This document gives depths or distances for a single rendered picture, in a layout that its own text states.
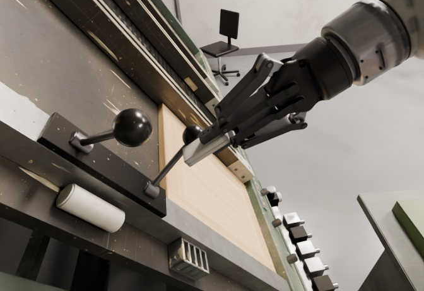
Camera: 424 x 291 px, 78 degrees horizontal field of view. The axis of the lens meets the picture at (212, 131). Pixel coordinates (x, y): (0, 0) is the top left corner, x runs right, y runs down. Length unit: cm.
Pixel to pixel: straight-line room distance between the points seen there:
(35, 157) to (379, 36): 39
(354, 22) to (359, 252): 182
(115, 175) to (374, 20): 35
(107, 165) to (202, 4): 402
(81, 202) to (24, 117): 11
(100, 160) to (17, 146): 9
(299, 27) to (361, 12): 428
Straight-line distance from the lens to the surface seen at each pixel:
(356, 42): 33
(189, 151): 37
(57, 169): 35
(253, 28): 445
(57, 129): 34
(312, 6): 460
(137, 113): 25
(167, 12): 216
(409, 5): 36
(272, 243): 92
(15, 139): 34
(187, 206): 55
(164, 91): 76
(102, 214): 36
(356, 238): 211
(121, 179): 37
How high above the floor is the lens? 169
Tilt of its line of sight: 38 degrees down
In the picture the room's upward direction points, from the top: 5 degrees counter-clockwise
